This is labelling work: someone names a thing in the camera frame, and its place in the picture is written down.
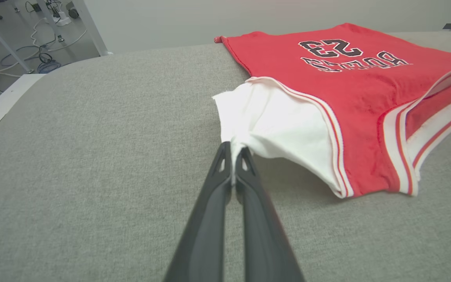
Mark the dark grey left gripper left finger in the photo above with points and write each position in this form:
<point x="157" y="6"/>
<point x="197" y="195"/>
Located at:
<point x="204" y="235"/>

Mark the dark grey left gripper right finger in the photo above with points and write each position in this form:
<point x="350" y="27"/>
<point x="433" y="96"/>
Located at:
<point x="264" y="243"/>

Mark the red and white basketball jersey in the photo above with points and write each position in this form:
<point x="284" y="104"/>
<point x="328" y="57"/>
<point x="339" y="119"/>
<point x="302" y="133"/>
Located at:
<point x="347" y="98"/>

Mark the grey fabric sofa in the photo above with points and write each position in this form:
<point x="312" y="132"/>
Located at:
<point x="92" y="176"/>

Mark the white power strip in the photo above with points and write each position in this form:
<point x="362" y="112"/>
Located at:
<point x="63" y="20"/>

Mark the white metal desk frame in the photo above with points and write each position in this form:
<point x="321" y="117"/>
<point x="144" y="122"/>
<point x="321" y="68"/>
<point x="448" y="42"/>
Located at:
<point x="1" y="37"/>
<point x="92" y="27"/>

